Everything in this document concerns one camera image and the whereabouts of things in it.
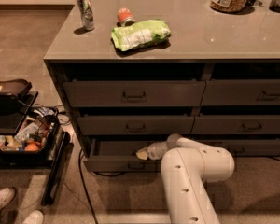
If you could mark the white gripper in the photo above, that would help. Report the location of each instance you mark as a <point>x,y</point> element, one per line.
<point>153,151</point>

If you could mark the grey drawer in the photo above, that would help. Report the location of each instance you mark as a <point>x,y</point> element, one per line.
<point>134,93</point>
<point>130,125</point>
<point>237,124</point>
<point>249,148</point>
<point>241,92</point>
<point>114,156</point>

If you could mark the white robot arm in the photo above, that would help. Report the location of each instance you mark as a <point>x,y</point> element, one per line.
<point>186,165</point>

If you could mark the grey drawer cabinet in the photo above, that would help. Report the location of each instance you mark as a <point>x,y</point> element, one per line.
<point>205,45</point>

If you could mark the black bin of groceries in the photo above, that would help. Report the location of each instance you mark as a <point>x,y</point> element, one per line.
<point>38,128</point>

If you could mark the orange fruit in bin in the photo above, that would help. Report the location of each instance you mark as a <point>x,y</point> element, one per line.
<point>31,147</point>

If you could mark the green chip bag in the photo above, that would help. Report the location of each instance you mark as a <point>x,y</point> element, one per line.
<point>140,35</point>

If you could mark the white shoe lower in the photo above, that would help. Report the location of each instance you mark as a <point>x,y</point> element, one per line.
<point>36,217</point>

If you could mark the orange can lying down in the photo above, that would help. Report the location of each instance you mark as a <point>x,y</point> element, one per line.
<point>125,17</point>

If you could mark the black tray on cart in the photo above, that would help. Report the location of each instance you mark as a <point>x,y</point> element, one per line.
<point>14,89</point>

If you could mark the tall silver drink can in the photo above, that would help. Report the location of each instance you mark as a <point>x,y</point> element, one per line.
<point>86,14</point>

